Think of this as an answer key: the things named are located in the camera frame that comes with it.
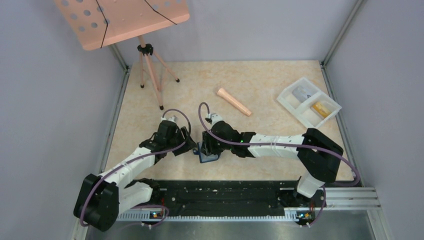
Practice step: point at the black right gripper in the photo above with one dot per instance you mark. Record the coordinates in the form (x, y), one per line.
(208, 148)

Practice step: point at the white plastic divided tray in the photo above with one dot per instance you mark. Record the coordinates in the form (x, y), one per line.
(302, 111)

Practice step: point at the pink music stand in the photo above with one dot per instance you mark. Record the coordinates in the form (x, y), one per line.
(100, 23)

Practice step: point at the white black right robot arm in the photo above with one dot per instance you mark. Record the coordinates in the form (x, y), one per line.
(318, 153)

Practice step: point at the silver card in tray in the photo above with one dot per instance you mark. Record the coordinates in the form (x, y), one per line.
(302, 93)

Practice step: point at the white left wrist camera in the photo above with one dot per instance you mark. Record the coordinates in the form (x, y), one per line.
(173, 119)

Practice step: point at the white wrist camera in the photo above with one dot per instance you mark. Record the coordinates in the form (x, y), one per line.
(173, 119)
(213, 118)

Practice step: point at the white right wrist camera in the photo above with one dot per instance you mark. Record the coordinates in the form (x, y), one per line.
(213, 118)

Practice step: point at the gold credit card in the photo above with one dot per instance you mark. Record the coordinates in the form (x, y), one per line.
(322, 108)

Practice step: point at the pink tapered stick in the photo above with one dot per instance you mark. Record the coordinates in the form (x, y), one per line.
(221, 92)

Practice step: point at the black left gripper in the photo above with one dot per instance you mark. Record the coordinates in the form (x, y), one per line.
(190, 143)

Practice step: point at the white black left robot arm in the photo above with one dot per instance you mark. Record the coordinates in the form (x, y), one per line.
(103, 197)

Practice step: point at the blue card holder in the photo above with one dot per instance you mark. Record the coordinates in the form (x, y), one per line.
(203, 158)

